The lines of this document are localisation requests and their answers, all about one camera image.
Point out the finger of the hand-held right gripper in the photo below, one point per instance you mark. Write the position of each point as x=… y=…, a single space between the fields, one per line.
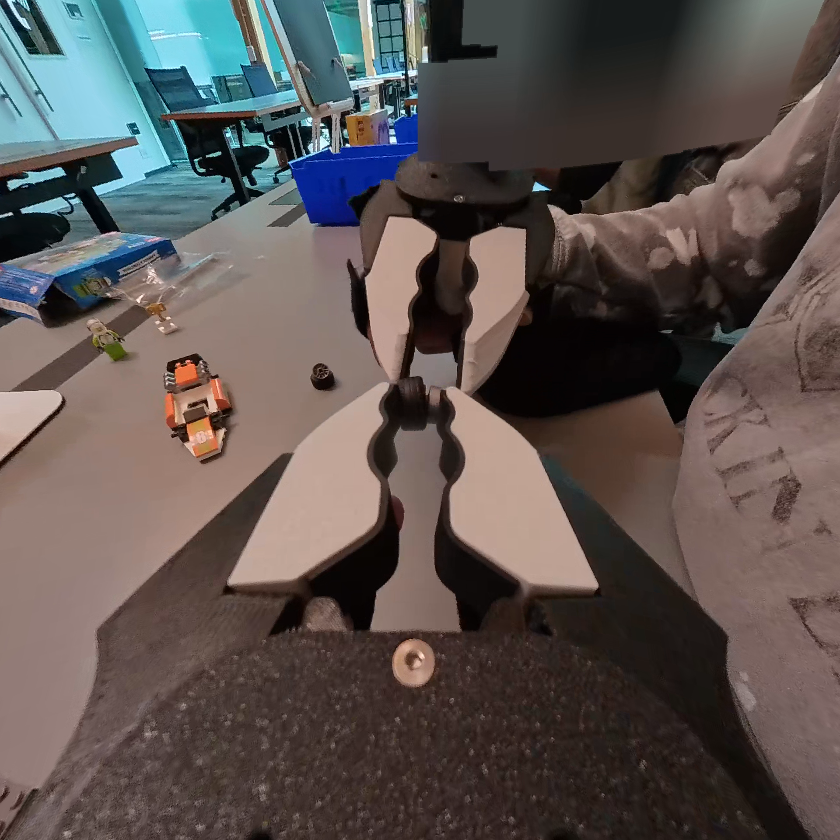
x=496 y=302
x=391 y=289

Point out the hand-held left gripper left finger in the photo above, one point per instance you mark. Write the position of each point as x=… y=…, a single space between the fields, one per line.
x=315 y=519

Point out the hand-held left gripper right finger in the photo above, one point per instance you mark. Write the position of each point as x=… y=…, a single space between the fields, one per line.
x=519 y=519

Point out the black lego tire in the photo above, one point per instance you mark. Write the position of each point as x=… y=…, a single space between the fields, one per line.
x=412 y=402
x=322 y=378

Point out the orange white lego car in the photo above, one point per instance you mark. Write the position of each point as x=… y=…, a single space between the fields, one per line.
x=197 y=410

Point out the gold lego trophy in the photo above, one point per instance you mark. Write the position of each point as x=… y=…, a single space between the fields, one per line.
x=162 y=318

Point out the green lego minifigure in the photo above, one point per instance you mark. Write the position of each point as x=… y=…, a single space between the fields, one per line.
x=108 y=341

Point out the blue lego box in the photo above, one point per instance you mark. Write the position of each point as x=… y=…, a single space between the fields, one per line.
x=85 y=269

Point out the grey lego plate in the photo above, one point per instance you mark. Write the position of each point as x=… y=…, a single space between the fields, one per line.
x=11 y=803

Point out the yellow cardboard box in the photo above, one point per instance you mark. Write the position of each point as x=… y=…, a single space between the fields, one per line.
x=368 y=127

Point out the black honeycomb wrist rest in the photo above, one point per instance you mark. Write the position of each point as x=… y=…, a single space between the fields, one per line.
x=578 y=374

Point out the blue storage bin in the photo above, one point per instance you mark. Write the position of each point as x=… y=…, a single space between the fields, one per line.
x=341 y=177

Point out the dark panel easel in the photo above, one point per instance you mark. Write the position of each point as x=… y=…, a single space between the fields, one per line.
x=309 y=53

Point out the clear plastic bag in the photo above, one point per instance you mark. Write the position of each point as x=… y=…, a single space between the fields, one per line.
x=184 y=273

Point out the long meeting table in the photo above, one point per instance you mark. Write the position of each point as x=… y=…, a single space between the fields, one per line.
x=230 y=112

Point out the black office chair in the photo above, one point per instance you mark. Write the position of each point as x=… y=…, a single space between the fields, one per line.
x=26 y=234
x=197 y=112

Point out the wooden office desk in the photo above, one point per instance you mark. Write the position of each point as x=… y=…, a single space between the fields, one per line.
x=53 y=158

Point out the white base plate with lever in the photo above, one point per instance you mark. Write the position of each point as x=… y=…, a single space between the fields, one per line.
x=20 y=423

